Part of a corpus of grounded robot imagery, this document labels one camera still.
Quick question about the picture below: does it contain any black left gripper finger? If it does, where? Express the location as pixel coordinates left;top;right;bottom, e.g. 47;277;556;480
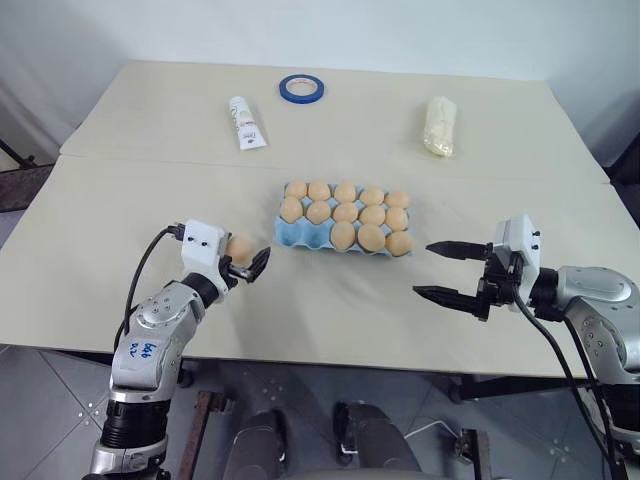
246;245;274;285

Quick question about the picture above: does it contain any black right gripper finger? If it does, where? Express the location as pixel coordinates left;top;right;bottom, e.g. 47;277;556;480
411;284;484;315
425;240;494;262

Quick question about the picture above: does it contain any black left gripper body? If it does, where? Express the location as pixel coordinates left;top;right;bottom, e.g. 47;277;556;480
218;253;254;292

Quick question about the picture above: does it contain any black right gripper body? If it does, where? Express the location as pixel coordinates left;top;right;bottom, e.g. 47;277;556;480
474;251;526;322

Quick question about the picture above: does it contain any blue egg carton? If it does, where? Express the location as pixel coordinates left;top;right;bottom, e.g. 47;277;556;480
272;181;417;260

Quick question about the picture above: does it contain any clear bag of white filling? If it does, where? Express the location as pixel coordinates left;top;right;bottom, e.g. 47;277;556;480
422;94;459;160

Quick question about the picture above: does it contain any white printed tube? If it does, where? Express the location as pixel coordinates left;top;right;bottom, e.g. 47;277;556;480
227;96;268;152

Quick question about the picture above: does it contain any dark rounded shape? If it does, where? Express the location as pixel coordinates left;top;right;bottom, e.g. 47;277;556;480
233;408;290;480
332;399;422;475

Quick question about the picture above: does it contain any blue tape roll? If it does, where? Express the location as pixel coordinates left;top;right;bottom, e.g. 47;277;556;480
278;74;326;106

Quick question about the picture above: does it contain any black metal stand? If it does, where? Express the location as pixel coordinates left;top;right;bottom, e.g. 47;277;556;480
0;138;54;215

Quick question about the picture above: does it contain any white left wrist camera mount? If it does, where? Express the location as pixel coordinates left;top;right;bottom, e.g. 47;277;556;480
180;218;236;302

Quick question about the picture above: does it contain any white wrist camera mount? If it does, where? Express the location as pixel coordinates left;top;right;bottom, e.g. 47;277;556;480
491;213;544;314
180;218;236;302

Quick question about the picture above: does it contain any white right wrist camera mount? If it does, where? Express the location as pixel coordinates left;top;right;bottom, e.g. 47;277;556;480
491;213;544;314

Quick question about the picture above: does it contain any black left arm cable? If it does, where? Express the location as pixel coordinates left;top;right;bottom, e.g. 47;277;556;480
113;223;187;351

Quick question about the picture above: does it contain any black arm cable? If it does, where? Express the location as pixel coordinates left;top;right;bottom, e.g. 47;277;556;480
563;317;621;436
113;223;187;351
512;292;621;480

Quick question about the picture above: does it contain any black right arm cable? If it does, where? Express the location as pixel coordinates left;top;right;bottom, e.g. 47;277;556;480
563;317;621;436
512;292;621;480

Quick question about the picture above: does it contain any black table frame bar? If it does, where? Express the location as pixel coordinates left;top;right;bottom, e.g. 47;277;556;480
448;373;599;405

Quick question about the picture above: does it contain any white floor cable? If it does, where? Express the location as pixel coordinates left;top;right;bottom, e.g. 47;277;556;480
404;418;464;442

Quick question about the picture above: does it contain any rusty metal frame bar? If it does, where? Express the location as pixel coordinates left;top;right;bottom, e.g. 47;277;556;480
459;427;494;480
177;389;225;480

